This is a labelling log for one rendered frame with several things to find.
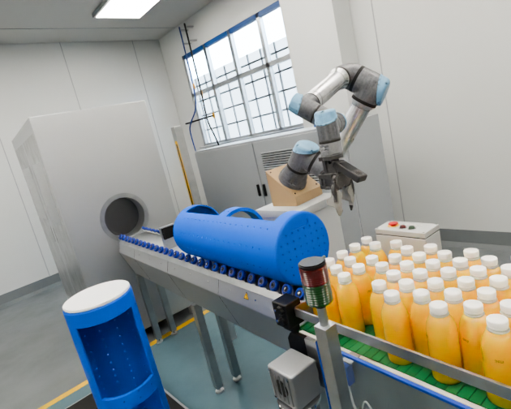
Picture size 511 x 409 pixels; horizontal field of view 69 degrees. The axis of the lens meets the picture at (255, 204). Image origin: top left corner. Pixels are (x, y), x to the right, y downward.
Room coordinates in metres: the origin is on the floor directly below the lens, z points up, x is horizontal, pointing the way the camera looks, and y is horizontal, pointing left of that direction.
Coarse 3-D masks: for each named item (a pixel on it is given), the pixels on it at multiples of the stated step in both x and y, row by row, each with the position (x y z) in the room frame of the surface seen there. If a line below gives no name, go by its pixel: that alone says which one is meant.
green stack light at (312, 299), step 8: (304, 288) 0.78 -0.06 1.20; (312, 288) 0.77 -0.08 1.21; (320, 288) 0.76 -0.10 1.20; (328, 288) 0.77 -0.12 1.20; (312, 296) 0.77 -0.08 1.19; (320, 296) 0.76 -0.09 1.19; (328, 296) 0.77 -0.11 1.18; (312, 304) 0.77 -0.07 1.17; (320, 304) 0.76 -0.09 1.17; (328, 304) 0.77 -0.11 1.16
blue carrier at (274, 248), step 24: (192, 216) 1.87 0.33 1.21; (216, 216) 1.70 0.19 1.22; (288, 216) 1.34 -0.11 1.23; (312, 216) 1.39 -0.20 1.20; (192, 240) 1.79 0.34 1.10; (216, 240) 1.61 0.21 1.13; (240, 240) 1.46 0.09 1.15; (264, 240) 1.33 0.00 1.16; (288, 240) 1.31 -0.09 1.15; (312, 240) 1.38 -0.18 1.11; (240, 264) 1.49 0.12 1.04; (264, 264) 1.33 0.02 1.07; (288, 264) 1.29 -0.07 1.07
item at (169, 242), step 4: (172, 224) 2.42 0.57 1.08; (160, 228) 2.37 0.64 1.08; (164, 228) 2.37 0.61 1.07; (168, 228) 2.39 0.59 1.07; (172, 228) 2.40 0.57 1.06; (160, 232) 2.38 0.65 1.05; (164, 232) 2.37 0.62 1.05; (168, 232) 2.38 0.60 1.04; (172, 232) 2.40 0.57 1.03; (164, 236) 2.36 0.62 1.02; (168, 236) 2.38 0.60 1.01; (172, 236) 2.39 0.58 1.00; (164, 240) 2.37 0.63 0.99; (168, 240) 2.39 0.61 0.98; (172, 240) 2.40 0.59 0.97; (164, 244) 2.38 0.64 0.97; (168, 244) 2.38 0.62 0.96; (172, 244) 2.40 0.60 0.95; (176, 244) 2.42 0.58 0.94
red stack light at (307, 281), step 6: (300, 270) 0.78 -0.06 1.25; (306, 270) 0.77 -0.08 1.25; (312, 270) 0.76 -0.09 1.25; (318, 270) 0.76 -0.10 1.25; (324, 270) 0.77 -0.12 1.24; (300, 276) 0.79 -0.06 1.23; (306, 276) 0.77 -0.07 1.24; (312, 276) 0.76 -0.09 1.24; (318, 276) 0.76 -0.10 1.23; (324, 276) 0.77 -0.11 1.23; (306, 282) 0.77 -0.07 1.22; (312, 282) 0.76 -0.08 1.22; (318, 282) 0.76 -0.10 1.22; (324, 282) 0.77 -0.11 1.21
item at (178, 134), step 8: (176, 128) 2.69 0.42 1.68; (176, 136) 2.69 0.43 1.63; (176, 144) 2.71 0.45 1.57; (184, 144) 2.71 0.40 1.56; (184, 152) 2.70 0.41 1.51; (184, 160) 2.69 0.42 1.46; (184, 168) 2.69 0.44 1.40; (192, 168) 2.72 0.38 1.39; (184, 176) 2.72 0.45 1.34; (192, 176) 2.71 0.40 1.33; (192, 184) 2.70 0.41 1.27; (192, 192) 2.69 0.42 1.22; (192, 200) 2.69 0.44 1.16; (200, 200) 2.71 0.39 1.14; (232, 328) 2.70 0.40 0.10; (232, 336) 2.69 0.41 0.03
